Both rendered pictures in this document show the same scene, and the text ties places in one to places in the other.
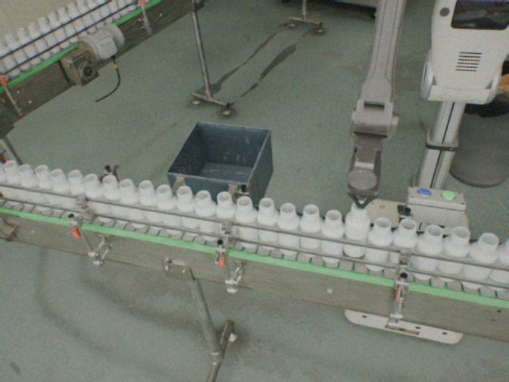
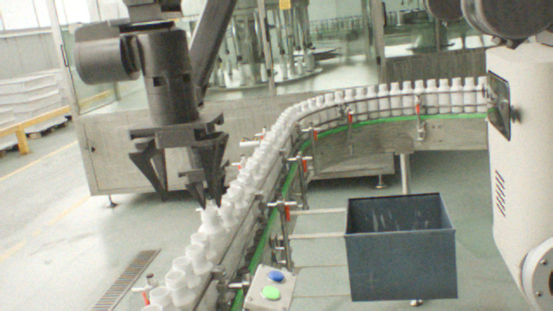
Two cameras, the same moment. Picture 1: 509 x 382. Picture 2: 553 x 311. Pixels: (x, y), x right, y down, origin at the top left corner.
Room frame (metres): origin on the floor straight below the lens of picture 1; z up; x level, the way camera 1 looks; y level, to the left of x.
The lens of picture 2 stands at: (0.65, -1.39, 1.60)
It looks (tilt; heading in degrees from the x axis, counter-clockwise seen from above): 15 degrees down; 80
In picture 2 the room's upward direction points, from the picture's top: 8 degrees counter-clockwise
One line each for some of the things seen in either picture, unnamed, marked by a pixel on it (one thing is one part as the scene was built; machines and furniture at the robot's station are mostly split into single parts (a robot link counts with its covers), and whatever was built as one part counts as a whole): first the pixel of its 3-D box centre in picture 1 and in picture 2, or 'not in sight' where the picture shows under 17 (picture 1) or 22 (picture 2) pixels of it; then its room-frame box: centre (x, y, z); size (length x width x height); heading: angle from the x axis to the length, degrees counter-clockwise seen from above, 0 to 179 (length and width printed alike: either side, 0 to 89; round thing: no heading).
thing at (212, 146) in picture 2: not in sight; (197, 161); (0.67, -0.74, 1.44); 0.07 x 0.07 x 0.09; 69
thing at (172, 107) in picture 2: not in sight; (173, 104); (0.65, -0.74, 1.51); 0.10 x 0.07 x 0.07; 159
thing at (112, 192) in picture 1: (117, 198); (268, 166); (0.94, 0.40, 1.08); 0.06 x 0.06 x 0.17
